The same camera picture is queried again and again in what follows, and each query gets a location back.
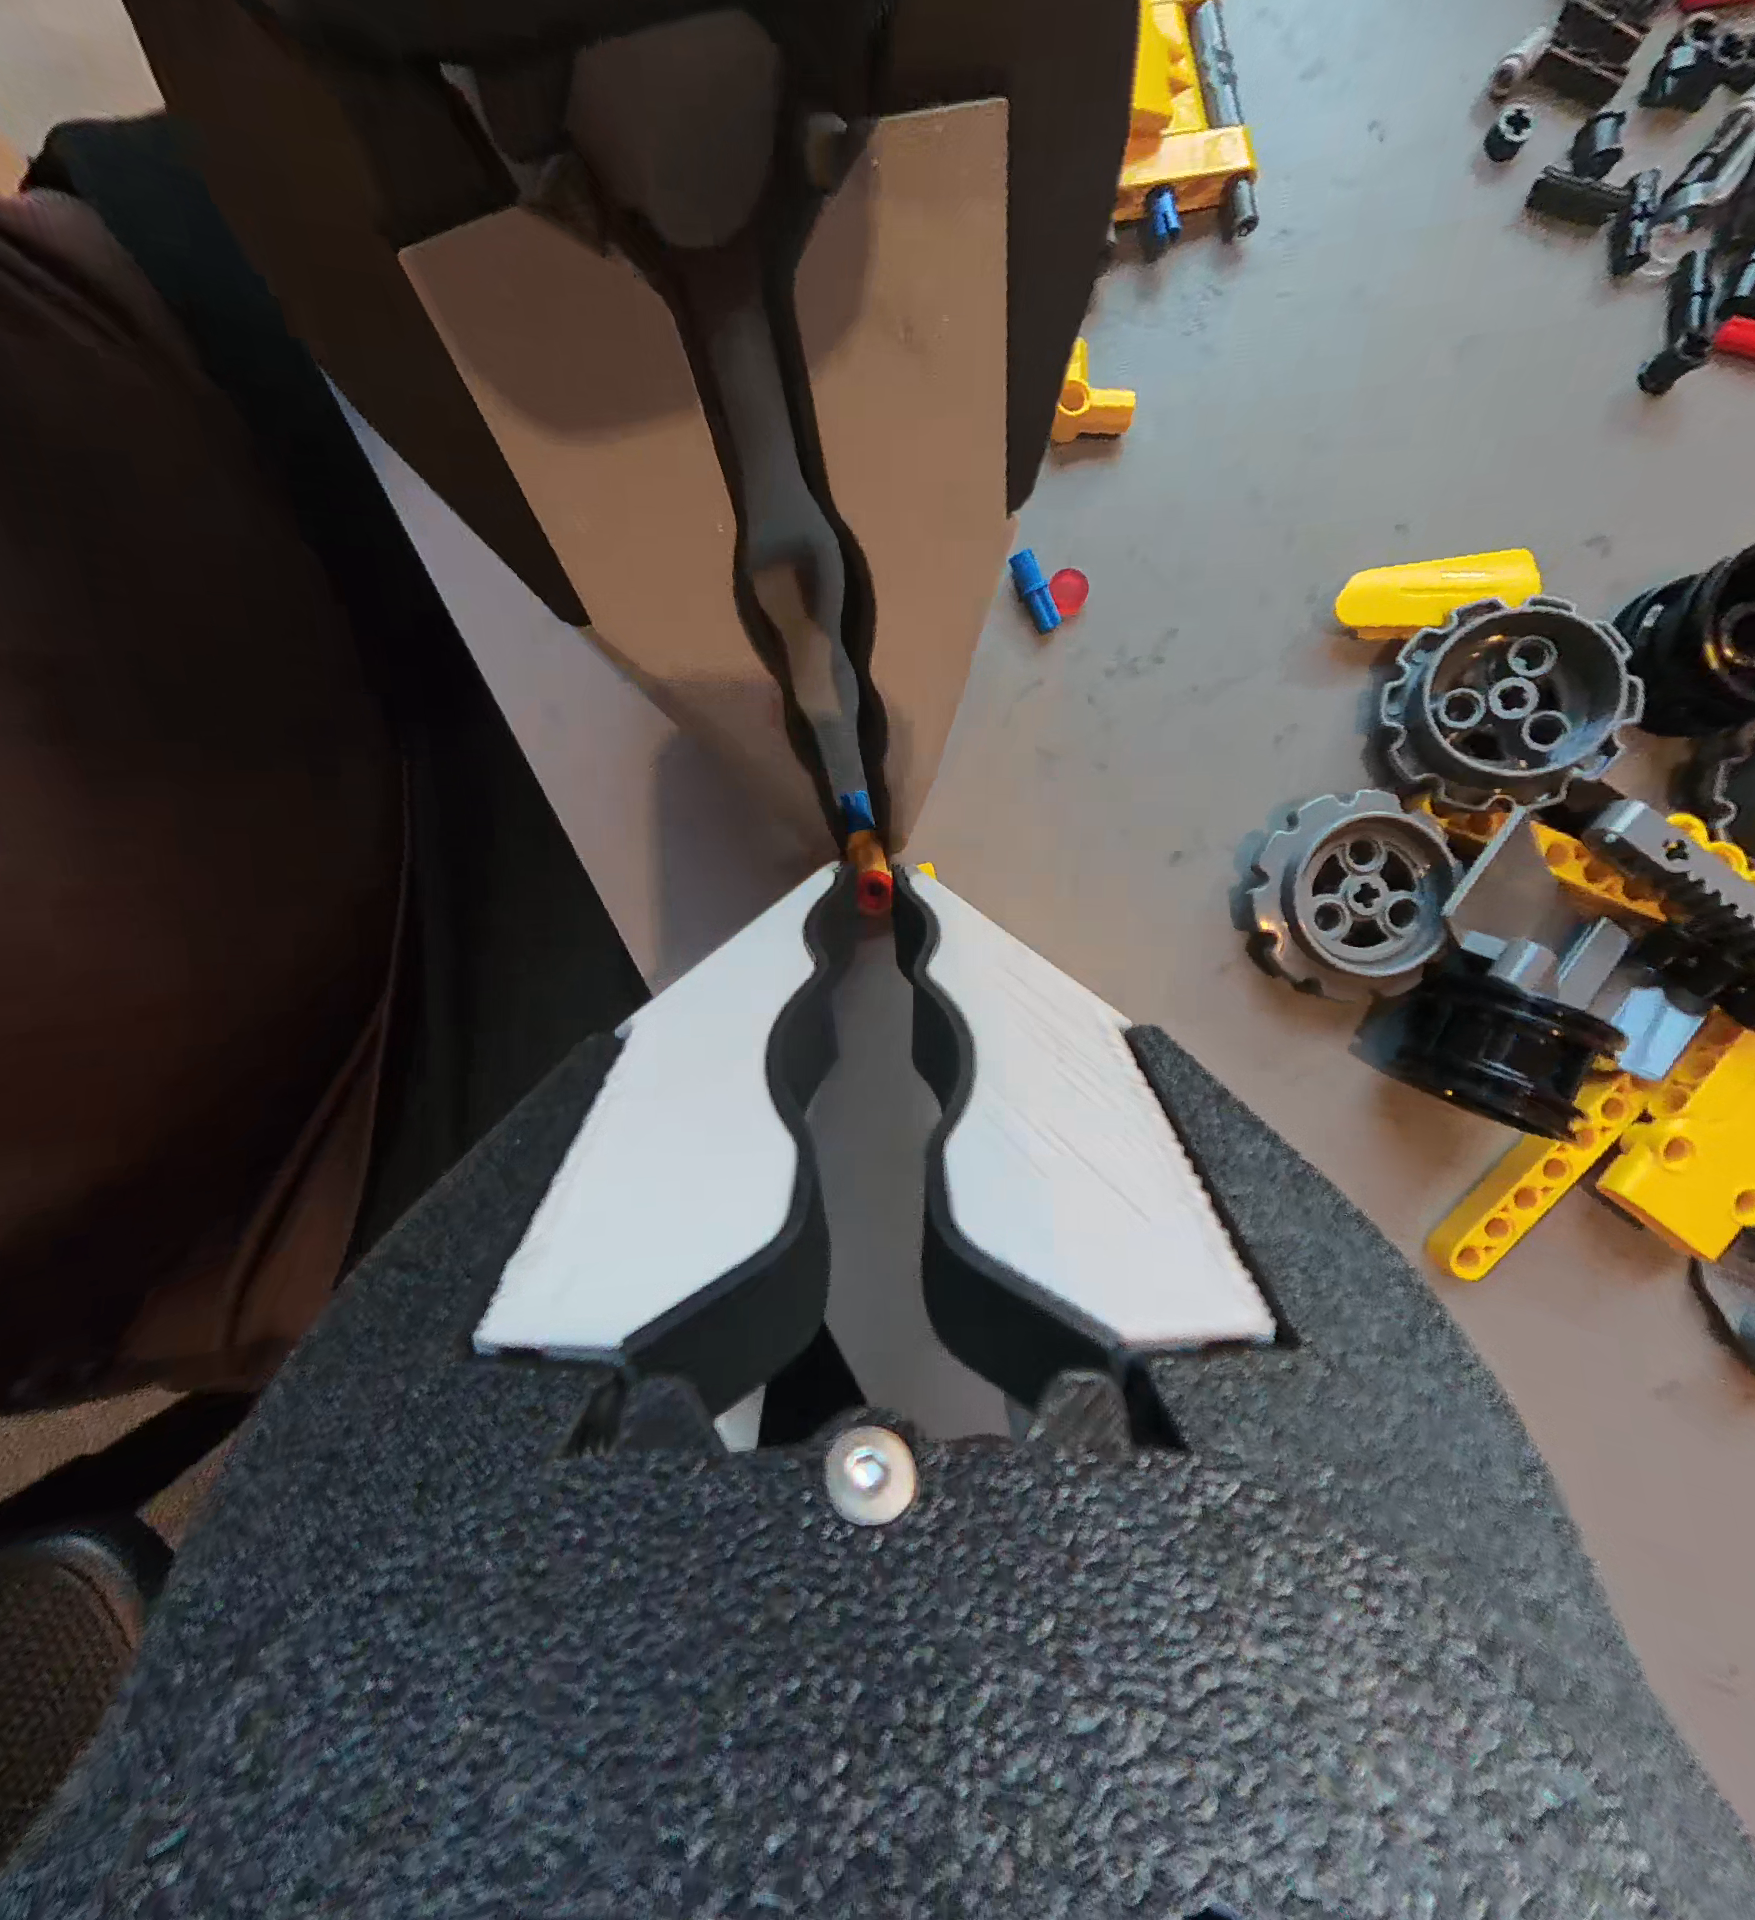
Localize cluster of grey sprocket wheels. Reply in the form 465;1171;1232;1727
1228;595;1755;1004

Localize yellow vehicle chassis assembly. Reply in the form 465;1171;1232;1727
1350;794;1755;1404

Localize yellow angle connector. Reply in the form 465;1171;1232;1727
1049;337;1137;447

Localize yellow curved panel piece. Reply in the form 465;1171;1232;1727
1332;546;1542;641

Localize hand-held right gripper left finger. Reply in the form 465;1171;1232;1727
467;863;858;1397

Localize black office chair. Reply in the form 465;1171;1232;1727
0;1523;172;1920

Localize yellow connector with blue pin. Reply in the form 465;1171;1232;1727
834;786;937;919

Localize pile of black red pins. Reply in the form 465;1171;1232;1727
1484;0;1755;452

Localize black wheel rim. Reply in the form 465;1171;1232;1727
1611;532;1755;739

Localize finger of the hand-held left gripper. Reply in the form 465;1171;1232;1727
779;95;1021;848
397;202;841;840

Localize person's black trouser legs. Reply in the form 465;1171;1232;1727
21;118;654;1293

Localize person's brown shirt torso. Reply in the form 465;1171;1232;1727
0;188;414;1473

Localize yellow and grey hood assembly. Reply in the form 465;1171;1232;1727
1110;0;1261;247

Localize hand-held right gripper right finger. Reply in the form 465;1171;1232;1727
890;863;1278;1404

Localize grey desk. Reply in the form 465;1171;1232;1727
329;0;1755;1920

